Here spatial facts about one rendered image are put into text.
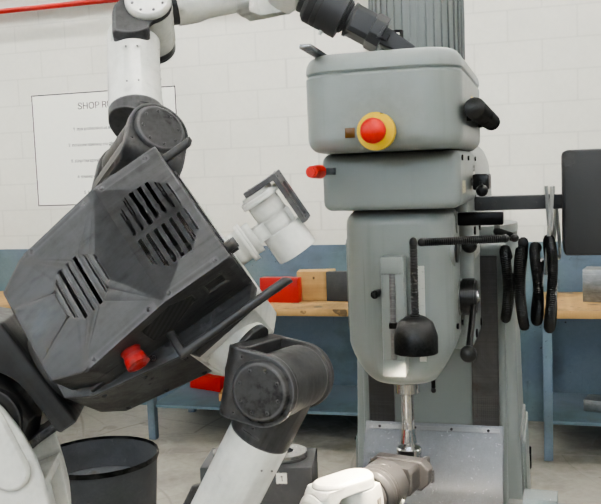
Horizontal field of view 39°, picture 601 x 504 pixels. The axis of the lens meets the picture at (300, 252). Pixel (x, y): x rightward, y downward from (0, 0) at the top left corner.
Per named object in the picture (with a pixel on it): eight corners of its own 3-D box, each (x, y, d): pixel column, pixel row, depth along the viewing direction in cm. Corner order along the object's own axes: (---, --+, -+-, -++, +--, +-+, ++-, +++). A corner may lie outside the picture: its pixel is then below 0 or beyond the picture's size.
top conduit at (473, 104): (486, 118, 134) (485, 96, 133) (459, 120, 135) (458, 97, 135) (500, 130, 177) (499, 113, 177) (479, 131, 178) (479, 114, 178)
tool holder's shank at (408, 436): (420, 446, 162) (418, 389, 161) (410, 450, 160) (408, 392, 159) (407, 443, 165) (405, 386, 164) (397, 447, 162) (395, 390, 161)
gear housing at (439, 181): (463, 208, 143) (461, 148, 142) (322, 211, 149) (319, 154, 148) (478, 200, 175) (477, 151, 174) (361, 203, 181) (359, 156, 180)
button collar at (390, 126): (394, 149, 133) (393, 110, 133) (357, 151, 135) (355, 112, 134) (396, 149, 135) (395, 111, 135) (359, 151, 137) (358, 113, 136)
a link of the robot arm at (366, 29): (367, 65, 162) (311, 35, 162) (391, 20, 161) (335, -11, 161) (370, 56, 149) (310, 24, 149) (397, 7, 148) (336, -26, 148)
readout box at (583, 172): (612, 255, 168) (611, 147, 166) (564, 255, 170) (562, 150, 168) (605, 246, 187) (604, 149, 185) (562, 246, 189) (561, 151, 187)
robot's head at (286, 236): (269, 274, 127) (318, 240, 128) (230, 219, 126) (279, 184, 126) (266, 270, 134) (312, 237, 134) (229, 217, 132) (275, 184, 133)
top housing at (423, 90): (461, 146, 132) (459, 42, 131) (299, 154, 140) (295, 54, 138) (482, 151, 177) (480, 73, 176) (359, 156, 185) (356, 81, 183)
